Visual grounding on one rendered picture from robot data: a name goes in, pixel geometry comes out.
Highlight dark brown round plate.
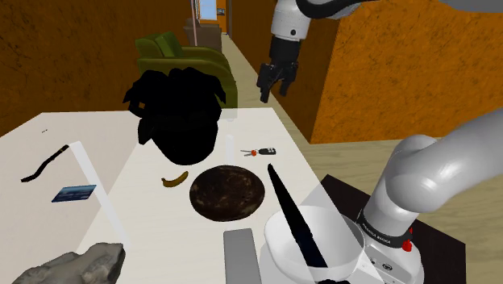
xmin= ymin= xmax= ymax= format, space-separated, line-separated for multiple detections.
xmin=189 ymin=165 xmax=266 ymax=223

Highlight keys with black fob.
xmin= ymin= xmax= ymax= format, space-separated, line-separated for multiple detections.
xmin=239 ymin=147 xmax=277 ymax=158

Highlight grey flat slab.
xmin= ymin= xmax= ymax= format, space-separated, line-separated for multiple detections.
xmin=222 ymin=228 xmax=263 ymax=284

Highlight grey rock-shaped object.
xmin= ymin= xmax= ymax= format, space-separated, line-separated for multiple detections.
xmin=10 ymin=242 xmax=127 ymax=284

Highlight black curved stick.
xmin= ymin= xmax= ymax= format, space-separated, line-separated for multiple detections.
xmin=20 ymin=144 xmax=70 ymax=183

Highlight brown banana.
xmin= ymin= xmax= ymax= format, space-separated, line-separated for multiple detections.
xmin=160 ymin=170 xmax=190 ymax=189

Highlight long black knife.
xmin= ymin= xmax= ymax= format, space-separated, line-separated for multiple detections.
xmin=266 ymin=163 xmax=330 ymax=269

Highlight brown cabinet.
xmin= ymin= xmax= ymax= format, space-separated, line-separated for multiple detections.
xmin=183 ymin=17 xmax=224 ymax=53

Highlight green armchair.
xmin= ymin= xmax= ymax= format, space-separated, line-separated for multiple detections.
xmin=135 ymin=31 xmax=239 ymax=110

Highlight black bushy potted plant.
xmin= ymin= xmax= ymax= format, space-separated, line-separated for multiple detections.
xmin=122 ymin=66 xmax=227 ymax=166

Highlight bright window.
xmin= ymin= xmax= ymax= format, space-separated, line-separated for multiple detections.
xmin=197 ymin=0 xmax=218 ymax=21

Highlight white bowl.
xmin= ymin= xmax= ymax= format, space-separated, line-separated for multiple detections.
xmin=262 ymin=204 xmax=368 ymax=284

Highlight dark robot stand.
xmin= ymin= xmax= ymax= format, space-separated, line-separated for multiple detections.
xmin=320 ymin=174 xmax=468 ymax=284

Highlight blue card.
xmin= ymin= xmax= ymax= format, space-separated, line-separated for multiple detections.
xmin=51 ymin=184 xmax=98 ymax=204

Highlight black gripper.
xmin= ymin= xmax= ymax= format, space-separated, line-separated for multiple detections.
xmin=256 ymin=35 xmax=302 ymax=104

